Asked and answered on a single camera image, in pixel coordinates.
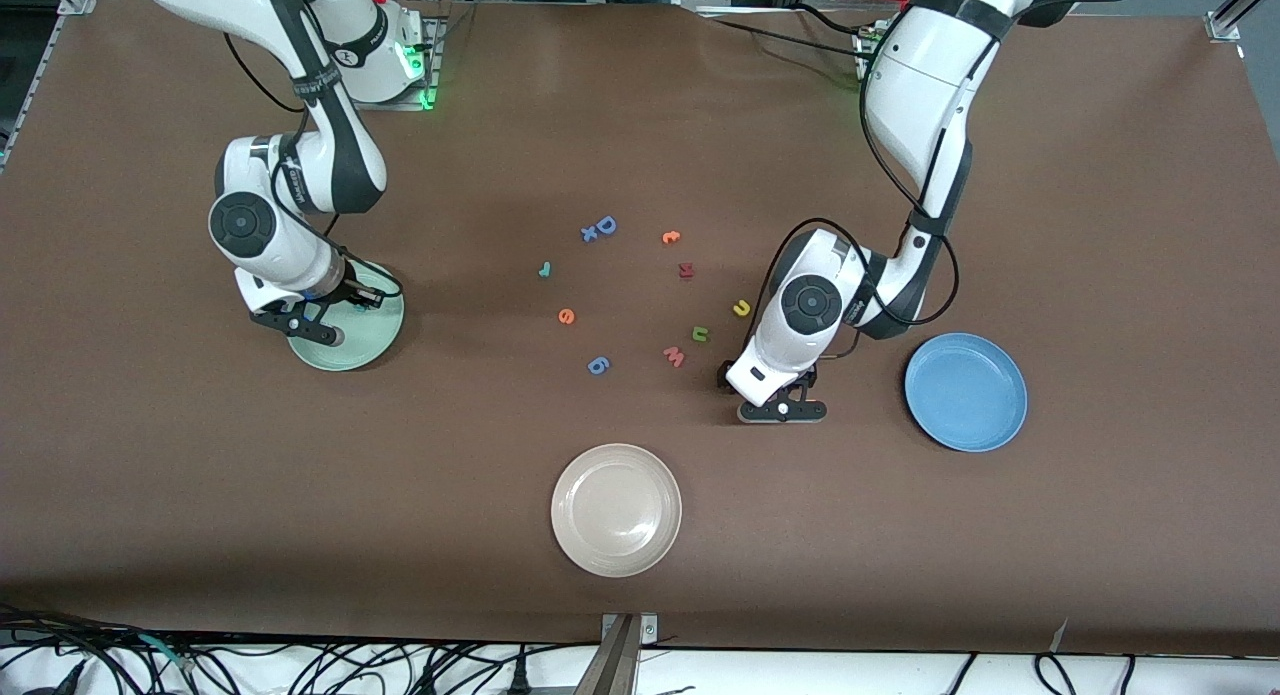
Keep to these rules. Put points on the green plate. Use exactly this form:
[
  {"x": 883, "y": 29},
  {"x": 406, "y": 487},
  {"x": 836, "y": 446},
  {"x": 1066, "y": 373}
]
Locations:
[{"x": 365, "y": 340}]

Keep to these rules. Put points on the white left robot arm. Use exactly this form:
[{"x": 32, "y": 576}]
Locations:
[{"x": 920, "y": 85}]

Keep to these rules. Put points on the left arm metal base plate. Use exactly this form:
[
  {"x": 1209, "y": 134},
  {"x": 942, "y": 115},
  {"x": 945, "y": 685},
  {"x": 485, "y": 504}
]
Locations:
[{"x": 862, "y": 45}]

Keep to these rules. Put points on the black power plug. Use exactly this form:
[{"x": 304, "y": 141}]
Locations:
[{"x": 518, "y": 680}]

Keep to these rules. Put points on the aluminium frame profile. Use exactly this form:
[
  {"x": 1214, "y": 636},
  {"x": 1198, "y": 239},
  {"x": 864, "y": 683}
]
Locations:
[
  {"x": 80, "y": 0},
  {"x": 1225, "y": 25}
]

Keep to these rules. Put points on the brown table cover mat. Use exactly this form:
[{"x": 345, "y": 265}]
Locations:
[{"x": 200, "y": 475}]

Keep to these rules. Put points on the blue foam letter g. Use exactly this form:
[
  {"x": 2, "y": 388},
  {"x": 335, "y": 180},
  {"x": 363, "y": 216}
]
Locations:
[{"x": 594, "y": 361}]

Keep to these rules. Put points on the beige plate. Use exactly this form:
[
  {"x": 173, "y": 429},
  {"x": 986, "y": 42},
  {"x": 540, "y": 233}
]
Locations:
[{"x": 616, "y": 510}]

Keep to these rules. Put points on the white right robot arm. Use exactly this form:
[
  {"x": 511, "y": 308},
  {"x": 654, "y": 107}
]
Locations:
[{"x": 290, "y": 255}]

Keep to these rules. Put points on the pink foam letter w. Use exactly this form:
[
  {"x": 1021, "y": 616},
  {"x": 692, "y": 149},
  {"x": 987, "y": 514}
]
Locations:
[{"x": 674, "y": 358}]

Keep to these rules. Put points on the blue plate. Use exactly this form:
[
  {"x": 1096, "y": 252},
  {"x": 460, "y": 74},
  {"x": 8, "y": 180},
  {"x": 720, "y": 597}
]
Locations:
[{"x": 965, "y": 392}]

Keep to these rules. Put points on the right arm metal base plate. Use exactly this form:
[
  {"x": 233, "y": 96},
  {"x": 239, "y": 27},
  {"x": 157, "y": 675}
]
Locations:
[{"x": 400, "y": 103}]

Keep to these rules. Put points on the aluminium frame post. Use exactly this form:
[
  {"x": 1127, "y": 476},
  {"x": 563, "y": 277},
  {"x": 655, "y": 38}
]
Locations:
[{"x": 612, "y": 670}]

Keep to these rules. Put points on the blue foam letter D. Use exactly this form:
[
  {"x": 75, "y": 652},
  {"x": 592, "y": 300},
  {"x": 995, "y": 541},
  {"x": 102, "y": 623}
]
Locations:
[{"x": 612, "y": 227}]

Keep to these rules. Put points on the white tape scrap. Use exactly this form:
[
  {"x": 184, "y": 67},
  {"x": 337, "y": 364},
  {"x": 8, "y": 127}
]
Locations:
[{"x": 1060, "y": 635}]

